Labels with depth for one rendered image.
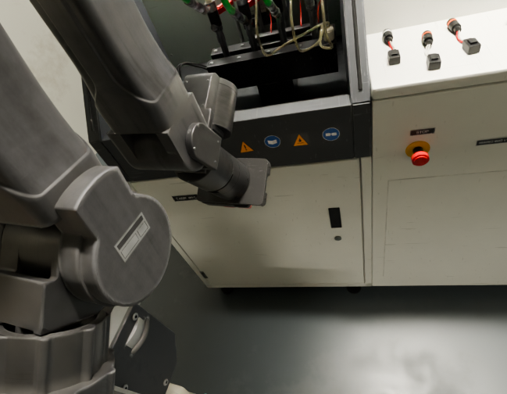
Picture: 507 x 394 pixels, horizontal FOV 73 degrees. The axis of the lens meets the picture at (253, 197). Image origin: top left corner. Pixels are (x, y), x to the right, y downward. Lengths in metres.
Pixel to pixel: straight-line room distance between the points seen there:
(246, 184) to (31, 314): 0.30
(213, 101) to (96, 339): 0.27
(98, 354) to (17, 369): 0.05
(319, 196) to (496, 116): 0.44
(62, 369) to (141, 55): 0.22
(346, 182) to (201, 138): 0.65
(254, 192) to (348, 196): 0.55
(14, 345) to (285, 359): 1.29
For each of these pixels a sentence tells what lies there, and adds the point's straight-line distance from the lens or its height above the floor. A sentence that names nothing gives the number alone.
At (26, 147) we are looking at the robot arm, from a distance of 0.22.
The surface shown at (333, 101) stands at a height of 0.95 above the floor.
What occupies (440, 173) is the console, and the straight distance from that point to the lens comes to 0.96.
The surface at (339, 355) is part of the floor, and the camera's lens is 1.46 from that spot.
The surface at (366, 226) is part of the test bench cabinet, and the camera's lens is 1.10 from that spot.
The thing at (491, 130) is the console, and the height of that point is 0.83.
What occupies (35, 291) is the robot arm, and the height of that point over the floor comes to 1.26.
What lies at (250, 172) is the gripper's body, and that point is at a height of 1.08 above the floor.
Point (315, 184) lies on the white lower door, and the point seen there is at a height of 0.71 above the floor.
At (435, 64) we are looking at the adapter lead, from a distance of 0.79.
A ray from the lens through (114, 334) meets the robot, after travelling 0.48.
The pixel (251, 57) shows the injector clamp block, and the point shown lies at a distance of 0.96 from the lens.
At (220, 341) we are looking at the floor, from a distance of 1.57.
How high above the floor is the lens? 1.41
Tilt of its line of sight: 48 degrees down
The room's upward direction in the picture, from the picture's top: 22 degrees counter-clockwise
